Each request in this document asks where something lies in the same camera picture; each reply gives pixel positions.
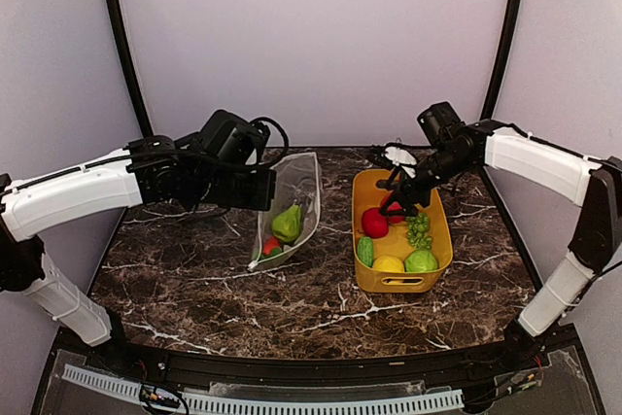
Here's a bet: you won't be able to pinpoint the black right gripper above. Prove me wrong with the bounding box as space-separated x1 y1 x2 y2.
380 145 473 216

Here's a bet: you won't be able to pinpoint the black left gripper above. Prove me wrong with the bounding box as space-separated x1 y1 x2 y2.
191 166 278 211

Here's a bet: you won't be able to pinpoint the yellow plastic basket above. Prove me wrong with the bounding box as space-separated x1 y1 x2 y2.
352 169 453 294

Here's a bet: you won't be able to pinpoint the clear dotted zip top bag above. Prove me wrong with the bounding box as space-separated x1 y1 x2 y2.
248 152 322 272

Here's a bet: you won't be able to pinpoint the green toy chayote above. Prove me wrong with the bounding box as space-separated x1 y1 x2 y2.
271 204 302 244

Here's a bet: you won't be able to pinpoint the orange toy carrot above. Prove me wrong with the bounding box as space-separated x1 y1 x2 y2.
261 236 283 258

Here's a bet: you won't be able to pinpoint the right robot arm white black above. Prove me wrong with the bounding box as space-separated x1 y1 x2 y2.
370 120 621 370

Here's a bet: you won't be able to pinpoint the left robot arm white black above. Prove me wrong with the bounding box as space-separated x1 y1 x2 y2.
1 136 276 372

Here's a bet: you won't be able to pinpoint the red toy radish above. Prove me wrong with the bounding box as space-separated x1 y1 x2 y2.
380 194 406 225

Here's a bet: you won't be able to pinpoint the green toy grapes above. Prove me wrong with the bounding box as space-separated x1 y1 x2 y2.
406 213 432 250

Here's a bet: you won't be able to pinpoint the red toy apple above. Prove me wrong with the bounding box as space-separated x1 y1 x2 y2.
361 208 389 239

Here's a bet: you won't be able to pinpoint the small right wrist webcam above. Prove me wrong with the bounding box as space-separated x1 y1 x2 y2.
369 143 418 178

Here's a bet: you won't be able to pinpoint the green toy cucumber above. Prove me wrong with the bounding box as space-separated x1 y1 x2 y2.
357 236 375 268

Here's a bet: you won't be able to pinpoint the yellow toy lemon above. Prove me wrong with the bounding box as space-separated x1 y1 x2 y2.
372 255 405 273

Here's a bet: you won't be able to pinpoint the green toy guava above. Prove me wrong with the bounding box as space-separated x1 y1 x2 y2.
404 250 438 273

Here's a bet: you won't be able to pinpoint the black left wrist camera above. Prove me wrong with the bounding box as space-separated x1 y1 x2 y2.
198 109 264 164

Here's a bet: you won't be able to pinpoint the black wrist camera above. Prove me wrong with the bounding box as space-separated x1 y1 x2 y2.
417 101 465 148
198 109 264 164

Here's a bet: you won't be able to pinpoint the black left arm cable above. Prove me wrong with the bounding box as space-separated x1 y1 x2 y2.
247 116 291 168

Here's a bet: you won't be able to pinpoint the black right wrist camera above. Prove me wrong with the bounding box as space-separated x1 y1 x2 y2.
417 101 465 148

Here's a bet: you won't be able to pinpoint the black right frame post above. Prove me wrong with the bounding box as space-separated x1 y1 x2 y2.
480 0 521 120

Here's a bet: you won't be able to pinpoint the black frame post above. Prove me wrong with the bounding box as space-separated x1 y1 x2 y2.
480 0 521 120
105 0 154 137

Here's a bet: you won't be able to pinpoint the black front rail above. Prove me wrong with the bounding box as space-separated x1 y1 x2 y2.
57 327 555 387

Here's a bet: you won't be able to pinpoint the black left frame post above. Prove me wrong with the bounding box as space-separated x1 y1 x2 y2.
105 0 154 137

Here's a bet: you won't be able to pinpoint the white slotted cable duct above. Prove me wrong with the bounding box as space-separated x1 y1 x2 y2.
61 363 465 415

